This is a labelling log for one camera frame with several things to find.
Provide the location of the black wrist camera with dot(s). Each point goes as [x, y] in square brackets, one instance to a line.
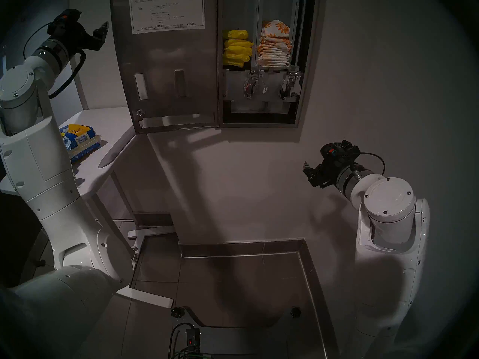
[64, 20]
[338, 149]

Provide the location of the white instruction sheet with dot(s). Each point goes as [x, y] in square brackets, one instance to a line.
[166, 10]

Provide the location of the white orange wrapped pad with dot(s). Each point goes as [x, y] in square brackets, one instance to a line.
[275, 51]
[273, 65]
[275, 57]
[275, 54]
[274, 61]

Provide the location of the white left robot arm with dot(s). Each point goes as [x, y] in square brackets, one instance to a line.
[45, 175]

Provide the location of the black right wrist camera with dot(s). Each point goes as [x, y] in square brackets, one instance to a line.
[338, 149]

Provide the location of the black round knob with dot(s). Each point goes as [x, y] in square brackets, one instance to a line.
[178, 312]
[295, 312]

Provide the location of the yellow wrapped pad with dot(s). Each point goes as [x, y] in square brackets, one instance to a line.
[236, 58]
[239, 43]
[235, 34]
[240, 51]
[232, 64]

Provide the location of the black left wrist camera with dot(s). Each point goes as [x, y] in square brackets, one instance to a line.
[64, 20]

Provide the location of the black power box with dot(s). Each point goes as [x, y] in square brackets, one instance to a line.
[191, 339]

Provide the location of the blue pad package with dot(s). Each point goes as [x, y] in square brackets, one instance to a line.
[82, 141]

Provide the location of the white table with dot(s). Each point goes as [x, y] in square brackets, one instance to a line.
[112, 122]

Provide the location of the dark robot base platform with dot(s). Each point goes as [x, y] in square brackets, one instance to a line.
[243, 343]

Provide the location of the chrome dispenser lever mechanism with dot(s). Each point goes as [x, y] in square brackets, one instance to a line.
[290, 86]
[253, 85]

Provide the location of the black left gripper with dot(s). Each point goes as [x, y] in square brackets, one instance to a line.
[78, 38]

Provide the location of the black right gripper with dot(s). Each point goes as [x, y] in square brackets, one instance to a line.
[331, 171]

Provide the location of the white pad orange flower print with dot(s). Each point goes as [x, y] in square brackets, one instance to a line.
[276, 41]
[276, 28]

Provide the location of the stainless steel dispenser door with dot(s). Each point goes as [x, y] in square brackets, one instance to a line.
[168, 63]

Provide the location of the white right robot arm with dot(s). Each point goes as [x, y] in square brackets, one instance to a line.
[389, 249]

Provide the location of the stainless steel dispenser cabinet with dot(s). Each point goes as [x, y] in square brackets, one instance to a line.
[310, 63]

